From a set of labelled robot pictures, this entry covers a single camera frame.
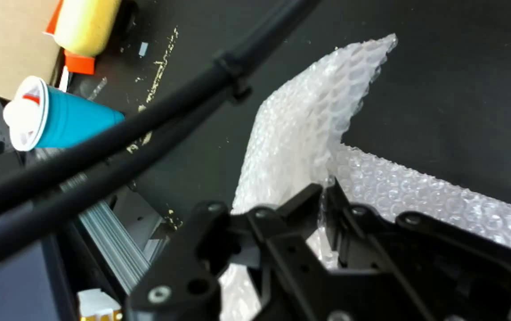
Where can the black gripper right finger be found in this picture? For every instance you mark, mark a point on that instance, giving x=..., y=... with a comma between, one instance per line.
x=442, y=271

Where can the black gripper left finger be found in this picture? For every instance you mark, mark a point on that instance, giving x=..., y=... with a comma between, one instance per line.
x=182, y=282

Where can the bubble wrap plastic sheet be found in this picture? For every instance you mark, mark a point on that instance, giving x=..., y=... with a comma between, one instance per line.
x=296, y=139

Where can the brown cardboard sheet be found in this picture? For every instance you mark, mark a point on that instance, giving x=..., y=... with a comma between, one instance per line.
x=26, y=48

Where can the blue plastic cup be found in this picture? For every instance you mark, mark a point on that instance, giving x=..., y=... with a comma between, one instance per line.
x=42, y=116

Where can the yellow plush toy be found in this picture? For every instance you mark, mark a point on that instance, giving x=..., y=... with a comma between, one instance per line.
x=86, y=25

